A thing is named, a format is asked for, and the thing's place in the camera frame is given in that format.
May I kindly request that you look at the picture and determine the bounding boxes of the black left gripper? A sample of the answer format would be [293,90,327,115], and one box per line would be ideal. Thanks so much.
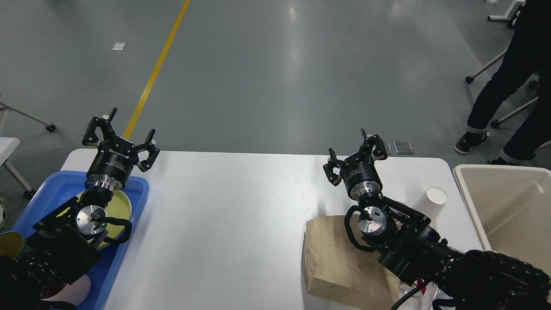
[82,108,160,190]

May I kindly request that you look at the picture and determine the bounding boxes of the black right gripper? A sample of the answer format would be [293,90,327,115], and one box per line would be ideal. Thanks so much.
[323,129,388,201]

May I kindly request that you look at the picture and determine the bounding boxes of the yellow plate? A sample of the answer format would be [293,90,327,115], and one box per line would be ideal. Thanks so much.
[65,189,133,251]

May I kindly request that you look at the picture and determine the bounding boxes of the white paper cup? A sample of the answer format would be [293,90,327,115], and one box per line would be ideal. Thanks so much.
[412,186,448,221]

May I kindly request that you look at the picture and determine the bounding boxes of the pink mug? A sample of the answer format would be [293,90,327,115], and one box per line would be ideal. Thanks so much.
[43,275,91,306]

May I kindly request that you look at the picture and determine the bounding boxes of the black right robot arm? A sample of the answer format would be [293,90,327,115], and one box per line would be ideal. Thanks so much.
[323,129,550,310]

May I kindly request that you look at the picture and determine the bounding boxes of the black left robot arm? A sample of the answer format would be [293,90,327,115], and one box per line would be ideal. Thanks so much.
[1,108,160,310]

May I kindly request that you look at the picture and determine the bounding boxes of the metal floor socket plates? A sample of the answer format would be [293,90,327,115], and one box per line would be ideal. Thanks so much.
[384,140,415,155]

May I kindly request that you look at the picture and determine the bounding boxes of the blue plastic tray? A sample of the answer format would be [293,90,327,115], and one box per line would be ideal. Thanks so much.
[11,170,149,310]

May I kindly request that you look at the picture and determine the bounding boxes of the brown paper bag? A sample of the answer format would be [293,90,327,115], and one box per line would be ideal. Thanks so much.
[303,215,399,310]

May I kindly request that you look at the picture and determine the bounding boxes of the blue mug yellow inside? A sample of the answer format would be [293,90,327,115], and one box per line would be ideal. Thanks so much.
[0,231,25,260]

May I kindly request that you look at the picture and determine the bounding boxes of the beige plastic bin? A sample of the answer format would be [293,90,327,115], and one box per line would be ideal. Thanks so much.
[453,164,551,273]

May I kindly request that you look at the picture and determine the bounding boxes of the person in dark clothes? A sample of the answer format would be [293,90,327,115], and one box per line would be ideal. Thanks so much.
[454,0,551,165]

